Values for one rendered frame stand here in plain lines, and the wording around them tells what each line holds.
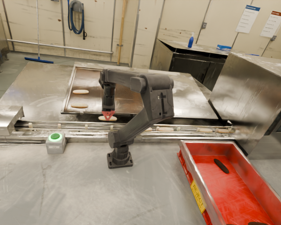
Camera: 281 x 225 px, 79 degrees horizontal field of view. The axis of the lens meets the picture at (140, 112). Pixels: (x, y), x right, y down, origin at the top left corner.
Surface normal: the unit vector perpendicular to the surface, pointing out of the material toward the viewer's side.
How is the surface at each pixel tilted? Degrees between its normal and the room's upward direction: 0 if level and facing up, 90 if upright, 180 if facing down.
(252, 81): 90
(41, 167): 0
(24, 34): 90
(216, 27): 90
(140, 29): 90
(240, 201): 0
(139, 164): 0
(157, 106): 57
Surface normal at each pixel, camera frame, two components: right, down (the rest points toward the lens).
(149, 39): 0.16, 0.56
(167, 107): 0.47, 0.03
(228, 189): 0.16, -0.83
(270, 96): -0.97, -0.04
